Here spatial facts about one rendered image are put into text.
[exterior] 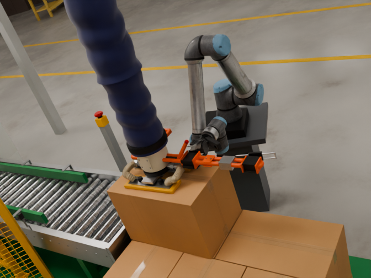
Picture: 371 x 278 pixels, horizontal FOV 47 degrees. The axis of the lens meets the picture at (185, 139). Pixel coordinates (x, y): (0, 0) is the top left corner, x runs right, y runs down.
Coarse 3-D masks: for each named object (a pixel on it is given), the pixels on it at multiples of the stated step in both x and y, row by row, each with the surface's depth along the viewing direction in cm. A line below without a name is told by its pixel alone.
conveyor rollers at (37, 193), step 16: (0, 176) 401; (16, 176) 393; (32, 176) 385; (0, 192) 380; (16, 192) 365; (32, 192) 357; (48, 192) 349; (64, 192) 348; (80, 192) 338; (96, 192) 329; (32, 208) 336; (48, 208) 328; (64, 208) 326; (80, 208) 316; (112, 208) 305; (48, 224) 314; (64, 224) 305; (80, 224) 304; (96, 224) 294; (112, 224) 292
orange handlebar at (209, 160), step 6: (168, 132) 258; (132, 156) 246; (174, 156) 234; (204, 156) 224; (210, 156) 222; (174, 162) 231; (180, 162) 228; (198, 162) 222; (204, 162) 219; (210, 162) 218; (216, 162) 216; (240, 162) 213; (258, 168) 204
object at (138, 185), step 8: (136, 176) 249; (144, 176) 248; (128, 184) 245; (136, 184) 242; (144, 184) 240; (152, 184) 237; (160, 184) 235; (176, 184) 232; (160, 192) 233; (168, 192) 229
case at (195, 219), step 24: (216, 168) 236; (120, 192) 245; (144, 192) 238; (192, 192) 225; (216, 192) 236; (120, 216) 260; (144, 216) 246; (168, 216) 232; (192, 216) 221; (216, 216) 238; (144, 240) 262; (168, 240) 248; (192, 240) 234; (216, 240) 239
